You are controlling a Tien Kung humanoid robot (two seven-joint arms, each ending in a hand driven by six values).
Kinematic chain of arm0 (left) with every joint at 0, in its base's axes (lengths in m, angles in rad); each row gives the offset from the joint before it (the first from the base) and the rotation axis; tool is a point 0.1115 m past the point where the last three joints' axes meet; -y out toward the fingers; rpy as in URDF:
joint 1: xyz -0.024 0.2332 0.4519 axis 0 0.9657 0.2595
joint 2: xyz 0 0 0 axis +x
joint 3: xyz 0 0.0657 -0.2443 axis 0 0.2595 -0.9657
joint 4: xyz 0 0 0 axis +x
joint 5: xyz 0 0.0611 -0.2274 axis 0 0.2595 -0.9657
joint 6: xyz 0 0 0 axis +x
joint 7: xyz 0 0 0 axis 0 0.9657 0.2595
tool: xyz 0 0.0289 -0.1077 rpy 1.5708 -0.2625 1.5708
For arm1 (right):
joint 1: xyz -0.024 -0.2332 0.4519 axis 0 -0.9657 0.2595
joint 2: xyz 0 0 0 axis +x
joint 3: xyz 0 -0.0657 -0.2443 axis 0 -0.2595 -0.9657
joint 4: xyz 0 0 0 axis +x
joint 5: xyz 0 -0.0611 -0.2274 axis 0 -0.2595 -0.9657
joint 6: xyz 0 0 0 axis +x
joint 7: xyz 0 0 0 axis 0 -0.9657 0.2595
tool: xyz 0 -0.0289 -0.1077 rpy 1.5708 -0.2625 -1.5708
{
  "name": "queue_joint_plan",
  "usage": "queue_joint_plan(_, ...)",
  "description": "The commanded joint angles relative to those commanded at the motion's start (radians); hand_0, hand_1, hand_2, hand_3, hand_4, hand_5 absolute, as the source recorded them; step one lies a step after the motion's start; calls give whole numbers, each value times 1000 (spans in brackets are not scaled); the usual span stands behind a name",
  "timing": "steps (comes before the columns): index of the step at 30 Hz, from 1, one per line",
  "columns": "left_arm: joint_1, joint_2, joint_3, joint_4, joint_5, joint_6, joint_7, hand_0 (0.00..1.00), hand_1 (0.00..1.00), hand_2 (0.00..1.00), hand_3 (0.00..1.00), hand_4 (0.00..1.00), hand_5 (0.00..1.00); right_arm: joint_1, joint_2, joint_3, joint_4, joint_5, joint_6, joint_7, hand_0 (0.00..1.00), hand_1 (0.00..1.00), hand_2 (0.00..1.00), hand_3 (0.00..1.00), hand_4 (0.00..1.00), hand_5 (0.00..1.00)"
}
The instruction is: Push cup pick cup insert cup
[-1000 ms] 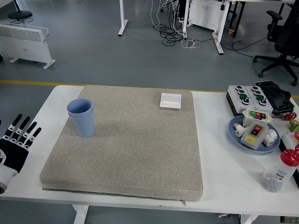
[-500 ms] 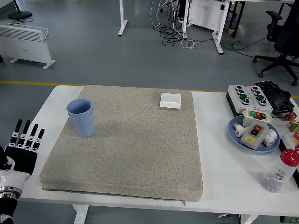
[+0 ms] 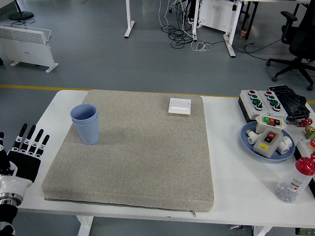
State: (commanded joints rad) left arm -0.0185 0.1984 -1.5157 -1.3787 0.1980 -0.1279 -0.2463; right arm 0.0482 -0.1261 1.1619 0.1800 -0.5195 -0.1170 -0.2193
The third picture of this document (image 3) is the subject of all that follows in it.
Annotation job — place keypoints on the white table leg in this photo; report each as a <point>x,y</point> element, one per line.
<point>262,231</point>
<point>85,225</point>

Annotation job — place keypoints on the blue round plate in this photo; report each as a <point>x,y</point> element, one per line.
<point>246,147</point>

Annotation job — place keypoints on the white plastic pipe fitting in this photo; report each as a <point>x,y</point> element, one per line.
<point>252,137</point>
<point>285,145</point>

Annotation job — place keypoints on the white panel heater on feet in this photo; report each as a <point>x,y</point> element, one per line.
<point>24,49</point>

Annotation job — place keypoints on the white desk leg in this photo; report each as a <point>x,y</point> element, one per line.
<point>195,22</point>
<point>128,14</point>
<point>229,44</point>

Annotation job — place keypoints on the black round stand base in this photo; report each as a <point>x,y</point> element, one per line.
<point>21,15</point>

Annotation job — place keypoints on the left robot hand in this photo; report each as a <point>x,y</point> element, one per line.
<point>23,167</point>

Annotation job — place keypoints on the grey red-black button switch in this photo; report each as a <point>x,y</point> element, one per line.
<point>267,142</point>

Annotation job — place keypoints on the white push-button control box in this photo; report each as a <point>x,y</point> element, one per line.
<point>249,105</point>
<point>267,104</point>

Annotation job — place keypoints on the black office chair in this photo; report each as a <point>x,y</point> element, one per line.
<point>300,44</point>

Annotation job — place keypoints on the red mushroom button box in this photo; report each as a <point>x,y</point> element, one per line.
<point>312,144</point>

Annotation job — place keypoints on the grey-brown cushion mat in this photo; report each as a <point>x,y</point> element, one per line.
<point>160,159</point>

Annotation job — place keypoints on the cream three-button switch box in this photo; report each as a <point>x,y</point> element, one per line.
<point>270,123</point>

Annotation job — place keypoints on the white wall switch panel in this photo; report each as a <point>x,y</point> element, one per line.
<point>179,105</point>

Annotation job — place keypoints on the black foot pedal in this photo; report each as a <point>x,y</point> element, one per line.
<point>292,100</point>

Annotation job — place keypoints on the blue ribbed plastic cup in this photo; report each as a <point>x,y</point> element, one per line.
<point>88,134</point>
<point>83,113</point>

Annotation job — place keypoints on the small tin can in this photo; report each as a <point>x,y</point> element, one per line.
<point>244,33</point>

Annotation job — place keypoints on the clear bottle with red cap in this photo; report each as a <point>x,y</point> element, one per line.
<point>292,184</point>

